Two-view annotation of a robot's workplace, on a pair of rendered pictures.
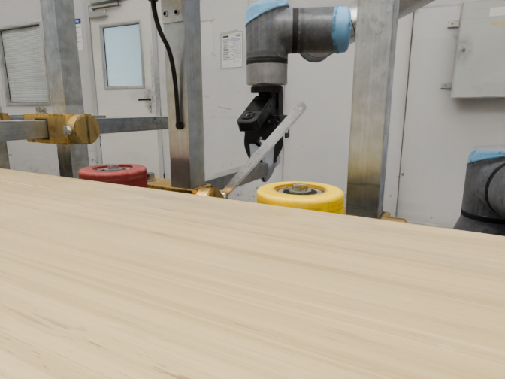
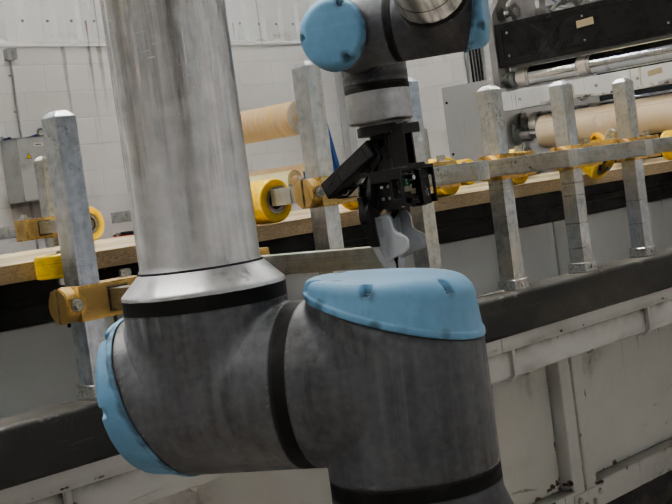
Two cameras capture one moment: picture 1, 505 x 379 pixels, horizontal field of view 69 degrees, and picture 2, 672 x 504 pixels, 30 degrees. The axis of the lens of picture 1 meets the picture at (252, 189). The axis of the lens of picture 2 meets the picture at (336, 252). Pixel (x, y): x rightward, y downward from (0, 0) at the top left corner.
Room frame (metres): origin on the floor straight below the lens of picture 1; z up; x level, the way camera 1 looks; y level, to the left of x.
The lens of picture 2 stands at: (1.24, -1.72, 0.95)
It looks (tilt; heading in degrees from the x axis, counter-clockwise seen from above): 3 degrees down; 106
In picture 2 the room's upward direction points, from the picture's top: 8 degrees counter-clockwise
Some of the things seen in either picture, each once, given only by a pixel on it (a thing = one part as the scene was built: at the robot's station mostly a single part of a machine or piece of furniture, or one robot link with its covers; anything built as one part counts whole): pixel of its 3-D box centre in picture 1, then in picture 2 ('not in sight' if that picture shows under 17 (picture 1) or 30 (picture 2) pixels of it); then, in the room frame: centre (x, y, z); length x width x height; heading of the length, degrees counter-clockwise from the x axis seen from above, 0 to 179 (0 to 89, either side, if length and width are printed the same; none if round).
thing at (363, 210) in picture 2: (271, 142); (374, 214); (0.81, -0.04, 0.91); 0.05 x 0.02 x 0.09; 62
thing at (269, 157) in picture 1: (273, 161); (394, 246); (0.84, -0.05, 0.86); 0.06 x 0.03 x 0.09; 152
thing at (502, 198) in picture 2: not in sight; (503, 206); (0.87, 0.75, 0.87); 0.04 x 0.04 x 0.48; 62
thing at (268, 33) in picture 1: (268, 34); (369, 46); (0.84, -0.03, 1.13); 0.10 x 0.09 x 0.12; 87
